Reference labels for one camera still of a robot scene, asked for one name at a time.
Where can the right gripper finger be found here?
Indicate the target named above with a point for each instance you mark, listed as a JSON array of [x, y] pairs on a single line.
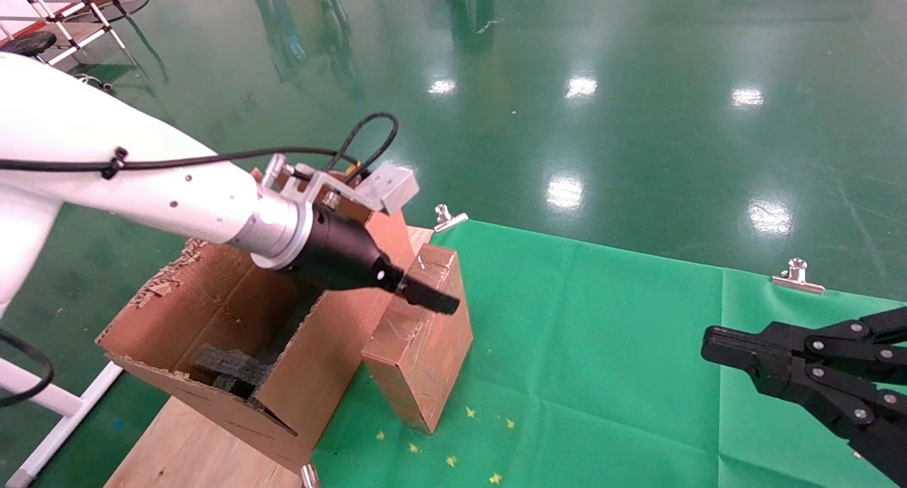
[[836, 389]]

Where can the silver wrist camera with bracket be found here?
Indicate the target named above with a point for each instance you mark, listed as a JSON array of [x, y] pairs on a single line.
[[388, 187]]

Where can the large open cardboard carton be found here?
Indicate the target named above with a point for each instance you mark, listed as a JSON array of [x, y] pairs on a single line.
[[340, 346]]

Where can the white metal tube frame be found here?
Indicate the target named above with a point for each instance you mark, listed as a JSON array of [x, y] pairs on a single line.
[[35, 390]]

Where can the white tube rack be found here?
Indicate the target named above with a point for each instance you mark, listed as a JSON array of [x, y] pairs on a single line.
[[100, 13]]

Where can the white scrap on floor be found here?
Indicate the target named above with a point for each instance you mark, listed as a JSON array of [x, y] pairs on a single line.
[[489, 26]]

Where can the brown taped cardboard box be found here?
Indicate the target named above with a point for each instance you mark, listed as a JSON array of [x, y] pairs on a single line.
[[418, 360]]

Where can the black stool with chrome base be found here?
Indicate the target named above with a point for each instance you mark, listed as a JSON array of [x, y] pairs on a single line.
[[28, 44]]

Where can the silver binder clip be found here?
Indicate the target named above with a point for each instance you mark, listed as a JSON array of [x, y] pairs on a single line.
[[448, 217], [797, 279], [310, 476]]

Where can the green table cloth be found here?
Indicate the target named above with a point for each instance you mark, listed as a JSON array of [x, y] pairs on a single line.
[[602, 367]]

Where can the black foam insert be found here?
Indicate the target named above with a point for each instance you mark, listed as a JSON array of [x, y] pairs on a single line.
[[227, 366]]

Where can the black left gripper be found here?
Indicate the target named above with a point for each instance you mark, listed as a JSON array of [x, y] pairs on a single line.
[[347, 258]]

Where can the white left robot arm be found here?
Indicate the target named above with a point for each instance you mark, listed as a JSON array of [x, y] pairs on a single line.
[[106, 120]]

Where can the black round stand base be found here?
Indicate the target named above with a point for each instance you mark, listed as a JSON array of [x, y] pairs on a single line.
[[131, 8]]

